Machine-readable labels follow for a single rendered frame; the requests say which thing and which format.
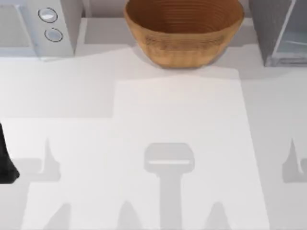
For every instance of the brown woven basket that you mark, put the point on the brown woven basket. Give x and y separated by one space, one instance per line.
184 36

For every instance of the grey cabinet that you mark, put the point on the grey cabinet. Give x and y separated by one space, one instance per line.
268 31

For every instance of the pale microwave oven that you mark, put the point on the pale microwave oven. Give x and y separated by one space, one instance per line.
26 28

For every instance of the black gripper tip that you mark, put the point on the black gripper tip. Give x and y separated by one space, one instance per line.
5 167

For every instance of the grey microwave knob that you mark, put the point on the grey microwave knob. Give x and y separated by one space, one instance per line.
47 14
53 34

